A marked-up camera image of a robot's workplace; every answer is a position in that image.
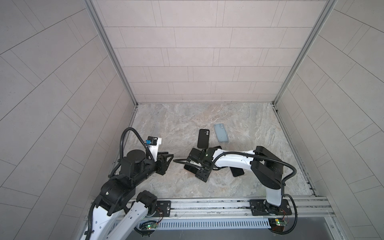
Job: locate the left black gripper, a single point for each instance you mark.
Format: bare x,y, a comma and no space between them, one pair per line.
161,164

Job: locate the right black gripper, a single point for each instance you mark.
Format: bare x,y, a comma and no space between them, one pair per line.
200,175

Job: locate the black phone case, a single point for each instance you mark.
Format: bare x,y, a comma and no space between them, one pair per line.
203,139

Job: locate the purple phone black screen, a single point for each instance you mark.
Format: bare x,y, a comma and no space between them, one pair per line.
191,169

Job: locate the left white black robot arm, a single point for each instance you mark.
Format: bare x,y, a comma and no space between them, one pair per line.
118,210

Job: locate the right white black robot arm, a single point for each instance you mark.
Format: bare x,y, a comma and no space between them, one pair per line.
268,168

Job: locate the light blue phone case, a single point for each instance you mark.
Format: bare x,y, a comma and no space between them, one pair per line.
221,133

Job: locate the right black phone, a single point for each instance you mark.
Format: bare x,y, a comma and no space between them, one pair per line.
236,172

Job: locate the left green circuit board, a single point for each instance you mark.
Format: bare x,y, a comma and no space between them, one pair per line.
149,226

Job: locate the green circuit board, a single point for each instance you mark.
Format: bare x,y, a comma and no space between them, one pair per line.
278,224
149,226

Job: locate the right green circuit board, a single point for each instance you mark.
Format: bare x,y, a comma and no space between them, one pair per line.
278,224

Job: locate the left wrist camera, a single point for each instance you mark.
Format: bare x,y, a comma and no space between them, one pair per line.
153,144

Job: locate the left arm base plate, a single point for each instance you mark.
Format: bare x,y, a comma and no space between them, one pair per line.
162,209

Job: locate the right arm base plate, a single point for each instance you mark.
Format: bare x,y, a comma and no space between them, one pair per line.
258,207

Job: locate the aluminium mounting rail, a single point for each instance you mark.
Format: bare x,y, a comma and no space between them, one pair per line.
236,213

